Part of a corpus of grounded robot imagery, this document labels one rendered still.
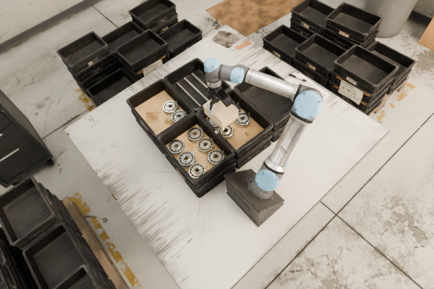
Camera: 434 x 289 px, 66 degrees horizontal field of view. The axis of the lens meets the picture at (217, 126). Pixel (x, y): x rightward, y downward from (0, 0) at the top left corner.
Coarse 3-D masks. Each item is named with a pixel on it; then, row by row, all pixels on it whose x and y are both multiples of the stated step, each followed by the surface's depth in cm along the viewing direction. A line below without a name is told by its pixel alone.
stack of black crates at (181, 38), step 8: (176, 24) 334; (184, 24) 341; (192, 24) 331; (168, 32) 333; (176, 32) 340; (184, 32) 341; (192, 32) 340; (200, 32) 323; (168, 40) 337; (176, 40) 336; (184, 40) 334; (192, 40) 323; (200, 40) 330; (168, 48) 314; (176, 48) 314; (184, 48) 321
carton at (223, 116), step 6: (204, 108) 190; (216, 108) 186; (222, 108) 185; (228, 108) 185; (234, 108) 184; (216, 114) 183; (222, 114) 183; (228, 114) 182; (234, 114) 185; (216, 120) 185; (222, 120) 181; (228, 120) 184; (222, 126) 184
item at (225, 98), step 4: (220, 88) 174; (216, 92) 173; (220, 92) 174; (224, 92) 174; (220, 96) 173; (224, 96) 174; (228, 96) 174; (220, 100) 175; (224, 100) 173; (228, 100) 173; (232, 100) 174; (224, 104) 174; (228, 104) 173
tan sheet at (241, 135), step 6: (240, 108) 221; (252, 120) 214; (234, 126) 213; (252, 126) 211; (258, 126) 211; (234, 132) 210; (240, 132) 210; (246, 132) 209; (252, 132) 209; (258, 132) 208; (234, 138) 208; (240, 138) 207; (246, 138) 207; (234, 144) 205; (240, 144) 205
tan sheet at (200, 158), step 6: (198, 126) 215; (186, 132) 214; (180, 138) 212; (186, 138) 211; (168, 144) 210; (186, 144) 208; (192, 144) 208; (186, 150) 206; (192, 150) 205; (174, 156) 204; (198, 156) 203; (204, 156) 202; (198, 162) 200; (204, 162) 200; (186, 168) 199; (210, 168) 197
